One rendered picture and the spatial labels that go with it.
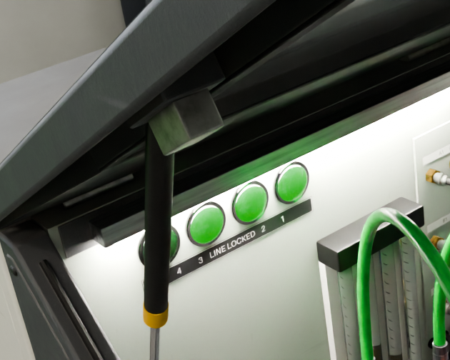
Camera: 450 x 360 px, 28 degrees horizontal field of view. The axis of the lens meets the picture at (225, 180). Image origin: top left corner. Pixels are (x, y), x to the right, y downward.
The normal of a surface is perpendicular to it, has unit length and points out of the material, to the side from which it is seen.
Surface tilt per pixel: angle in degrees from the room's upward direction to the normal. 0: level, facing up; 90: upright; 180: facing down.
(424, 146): 90
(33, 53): 90
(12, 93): 0
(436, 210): 90
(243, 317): 90
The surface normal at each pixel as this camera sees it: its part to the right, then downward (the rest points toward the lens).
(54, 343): -0.80, 0.36
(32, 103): -0.15, -0.89
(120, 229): 0.58, 0.28
